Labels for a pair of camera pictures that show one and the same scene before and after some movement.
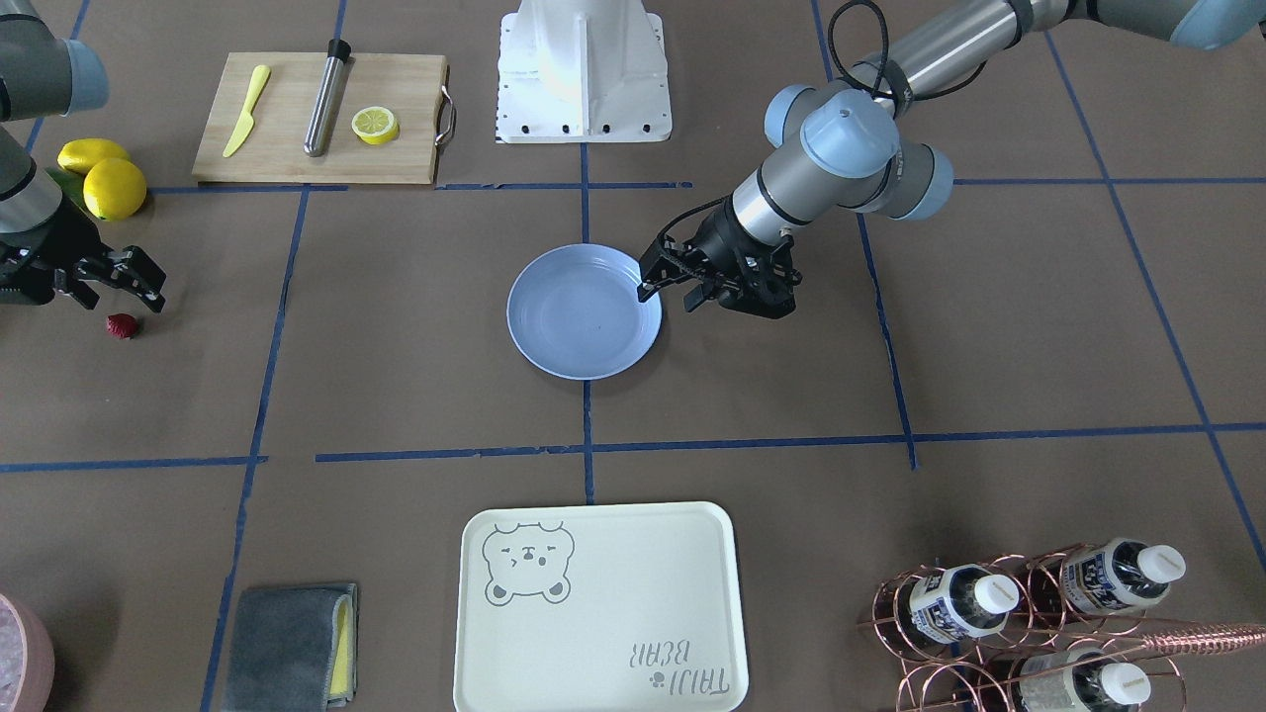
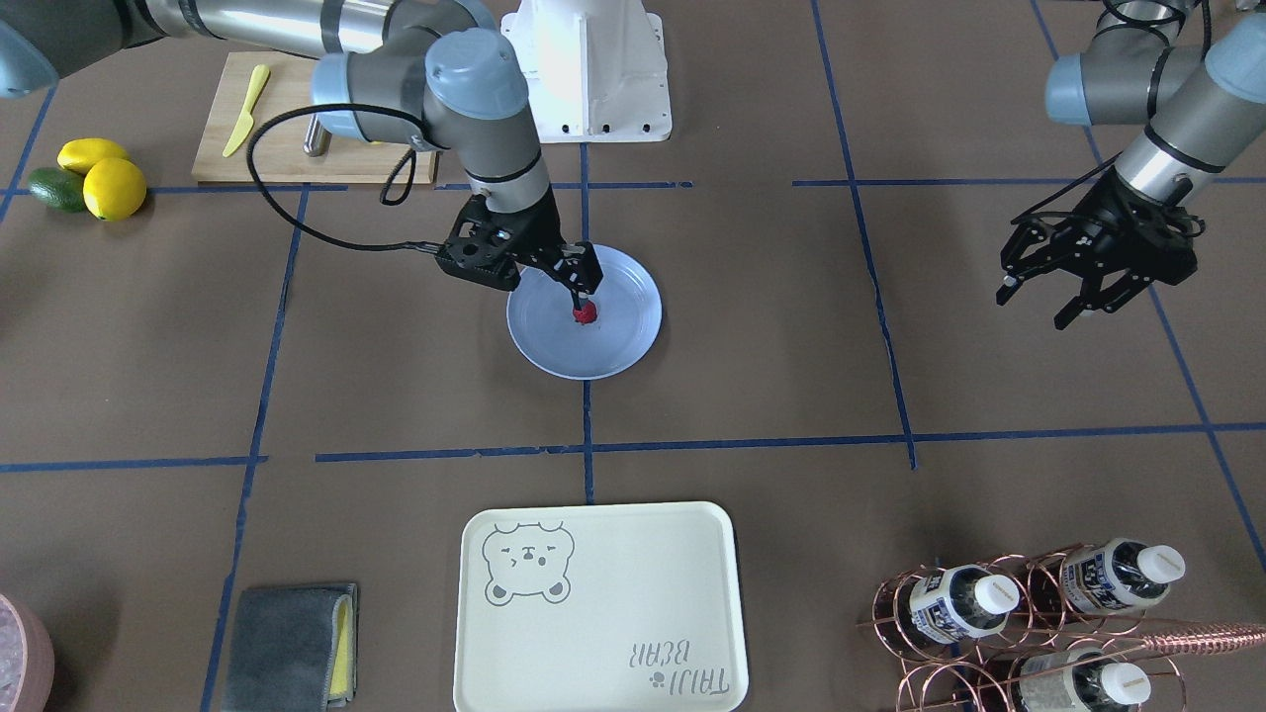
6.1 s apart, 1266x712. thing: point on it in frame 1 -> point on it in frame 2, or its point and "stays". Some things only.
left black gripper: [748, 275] -> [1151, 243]
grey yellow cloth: [295, 649] stays
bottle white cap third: [1081, 680] stays
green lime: [70, 184] stays
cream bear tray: [629, 606] stays
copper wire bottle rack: [1016, 633] stays
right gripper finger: [85, 294] -> [568, 281]
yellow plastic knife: [262, 75] stays
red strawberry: [122, 324] -> [586, 314]
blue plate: [574, 311] stays
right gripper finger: [132, 269] -> [584, 267]
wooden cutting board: [272, 152] stays
